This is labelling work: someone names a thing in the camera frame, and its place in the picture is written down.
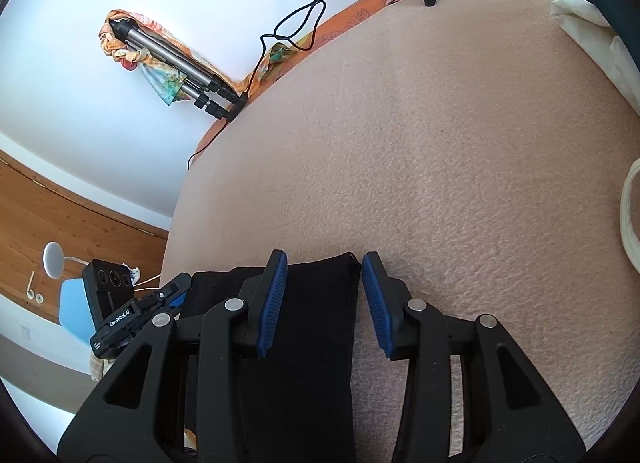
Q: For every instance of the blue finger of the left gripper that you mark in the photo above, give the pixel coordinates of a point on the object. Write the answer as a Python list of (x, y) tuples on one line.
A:
[(170, 296)]

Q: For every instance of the colourful floral scarf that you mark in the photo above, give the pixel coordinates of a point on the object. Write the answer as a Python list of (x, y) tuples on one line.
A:
[(277, 54)]

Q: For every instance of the beige fleece blanket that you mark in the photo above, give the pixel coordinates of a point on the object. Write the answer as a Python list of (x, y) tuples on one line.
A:
[(478, 150)]

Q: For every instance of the white desk lamp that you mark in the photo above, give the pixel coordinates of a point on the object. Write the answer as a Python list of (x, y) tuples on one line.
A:
[(54, 261)]

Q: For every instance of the black t-shirt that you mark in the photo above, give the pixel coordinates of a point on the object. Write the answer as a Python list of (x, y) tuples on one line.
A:
[(296, 402)]

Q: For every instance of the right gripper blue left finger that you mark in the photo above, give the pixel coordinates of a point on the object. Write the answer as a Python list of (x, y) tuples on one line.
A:
[(170, 396)]

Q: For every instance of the folded silver tripod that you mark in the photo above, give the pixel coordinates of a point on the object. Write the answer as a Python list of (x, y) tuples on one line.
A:
[(174, 74)]

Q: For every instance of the wooden door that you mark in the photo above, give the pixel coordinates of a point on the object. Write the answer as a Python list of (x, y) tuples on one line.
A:
[(36, 211)]

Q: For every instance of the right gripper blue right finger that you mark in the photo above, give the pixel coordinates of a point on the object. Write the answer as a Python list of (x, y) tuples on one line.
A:
[(472, 394)]

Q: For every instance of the light blue chair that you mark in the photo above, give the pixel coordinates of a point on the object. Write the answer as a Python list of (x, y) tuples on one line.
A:
[(74, 312)]

